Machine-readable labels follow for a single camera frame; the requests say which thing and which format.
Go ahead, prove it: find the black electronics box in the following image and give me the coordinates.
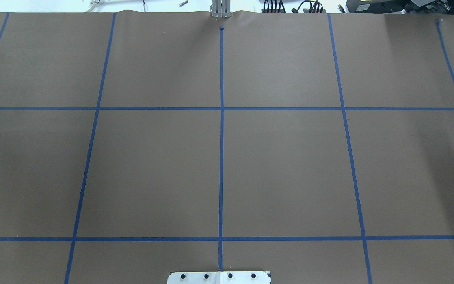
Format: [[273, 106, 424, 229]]
[[345, 0, 454, 15]]

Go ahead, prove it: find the black power strip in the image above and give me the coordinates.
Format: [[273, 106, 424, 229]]
[[259, 0, 326, 14]]

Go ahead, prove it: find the grey metal camera post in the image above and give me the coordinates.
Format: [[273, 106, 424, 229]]
[[210, 0, 232, 19]]

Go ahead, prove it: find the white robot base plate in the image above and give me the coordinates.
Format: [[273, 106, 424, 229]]
[[167, 271, 272, 284]]

